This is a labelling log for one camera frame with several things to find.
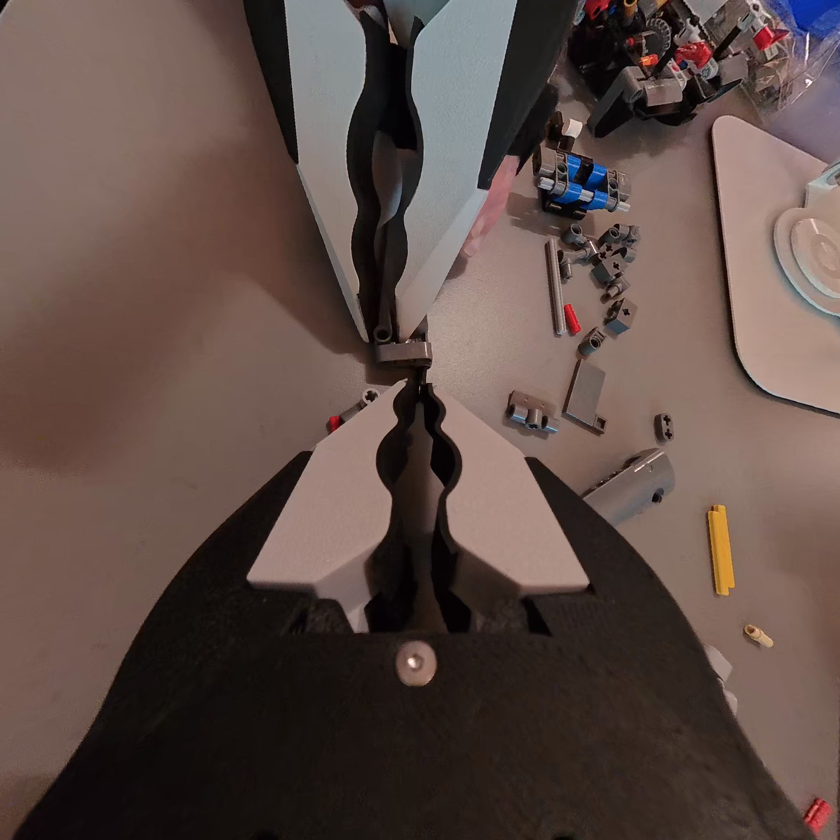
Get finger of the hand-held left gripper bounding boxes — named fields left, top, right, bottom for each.
left=394, top=0, right=519, bottom=339
left=282, top=0, right=401, bottom=345

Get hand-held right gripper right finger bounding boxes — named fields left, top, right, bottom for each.
left=413, top=384, right=590, bottom=634

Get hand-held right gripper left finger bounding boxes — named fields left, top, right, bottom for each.
left=246, top=379, right=414, bottom=634

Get small black white lego piece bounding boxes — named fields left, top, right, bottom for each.
left=546, top=112, right=585, bottom=153

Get lego car chassis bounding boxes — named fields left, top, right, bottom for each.
left=567, top=0, right=795, bottom=139

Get grey blue lego connector piece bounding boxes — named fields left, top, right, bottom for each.
left=504, top=390, right=560, bottom=435

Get blue grey lego subassembly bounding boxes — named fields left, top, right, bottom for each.
left=533, top=144, right=634, bottom=221

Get large grey lego panel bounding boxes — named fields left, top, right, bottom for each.
left=581, top=449, right=677, bottom=527

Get grey flat lego panel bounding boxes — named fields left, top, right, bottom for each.
left=562, top=359, right=609, bottom=435

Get long grey lego axle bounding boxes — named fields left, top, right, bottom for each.
left=545, top=238, right=567, bottom=337

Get yellow lego axle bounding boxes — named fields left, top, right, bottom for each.
left=707, top=504, right=736, bottom=597

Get person's left hand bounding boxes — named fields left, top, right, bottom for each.
left=456, top=154, right=519, bottom=277

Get grey connector with red pin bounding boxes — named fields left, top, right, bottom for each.
left=327, top=387, right=383, bottom=434

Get pile of dark grey connectors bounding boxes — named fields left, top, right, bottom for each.
left=559, top=222, right=643, bottom=358

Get clear plastic bag of parts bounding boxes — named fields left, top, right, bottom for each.
left=715, top=0, right=840, bottom=122

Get white book stand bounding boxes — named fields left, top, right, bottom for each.
left=712, top=115, right=840, bottom=416

